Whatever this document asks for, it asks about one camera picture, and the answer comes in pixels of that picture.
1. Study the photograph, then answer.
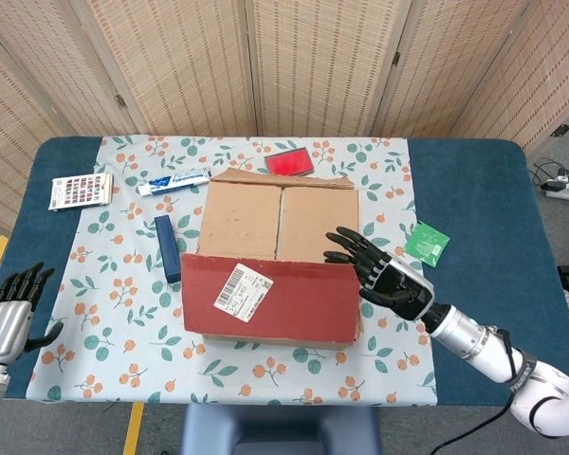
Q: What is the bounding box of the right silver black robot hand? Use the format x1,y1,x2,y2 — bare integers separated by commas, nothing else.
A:
322,226,436,323

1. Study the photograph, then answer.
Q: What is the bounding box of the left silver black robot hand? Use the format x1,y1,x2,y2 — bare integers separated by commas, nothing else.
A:
0,262,64,366

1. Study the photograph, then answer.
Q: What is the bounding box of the red cardboard box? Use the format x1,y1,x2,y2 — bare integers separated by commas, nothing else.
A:
179,166,366,352

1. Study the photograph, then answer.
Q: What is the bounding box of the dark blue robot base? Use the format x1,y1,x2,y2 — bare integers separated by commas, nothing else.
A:
179,405,383,455

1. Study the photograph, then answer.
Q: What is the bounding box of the white box with colourful grid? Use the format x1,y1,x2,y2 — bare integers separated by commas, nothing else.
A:
47,173,114,212

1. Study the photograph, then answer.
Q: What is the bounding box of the dark blue slim box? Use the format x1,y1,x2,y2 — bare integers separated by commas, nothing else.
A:
154,215,185,284

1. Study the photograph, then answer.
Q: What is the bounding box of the blue and white small package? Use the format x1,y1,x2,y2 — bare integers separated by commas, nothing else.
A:
136,168,213,197

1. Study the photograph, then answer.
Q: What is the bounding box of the green sachet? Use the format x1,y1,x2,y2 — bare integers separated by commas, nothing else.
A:
403,220,450,268

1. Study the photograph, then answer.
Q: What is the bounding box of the blue padded table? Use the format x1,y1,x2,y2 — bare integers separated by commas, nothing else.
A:
0,136,569,409

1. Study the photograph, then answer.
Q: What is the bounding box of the floral tablecloth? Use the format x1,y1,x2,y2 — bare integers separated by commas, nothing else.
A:
26,136,438,407

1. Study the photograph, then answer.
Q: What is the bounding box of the red ink pad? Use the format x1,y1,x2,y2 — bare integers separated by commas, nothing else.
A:
264,146,315,179

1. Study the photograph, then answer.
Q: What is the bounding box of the white power strip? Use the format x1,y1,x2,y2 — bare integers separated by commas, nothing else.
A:
540,174,569,203

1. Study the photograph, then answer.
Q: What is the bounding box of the woven folding screen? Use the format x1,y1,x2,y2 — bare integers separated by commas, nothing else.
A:
0,0,569,238

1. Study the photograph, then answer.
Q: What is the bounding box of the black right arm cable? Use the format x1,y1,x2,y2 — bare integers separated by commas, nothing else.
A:
426,328,527,455

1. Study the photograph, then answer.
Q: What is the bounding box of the black floor cable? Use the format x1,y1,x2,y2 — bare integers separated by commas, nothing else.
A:
530,159,569,187

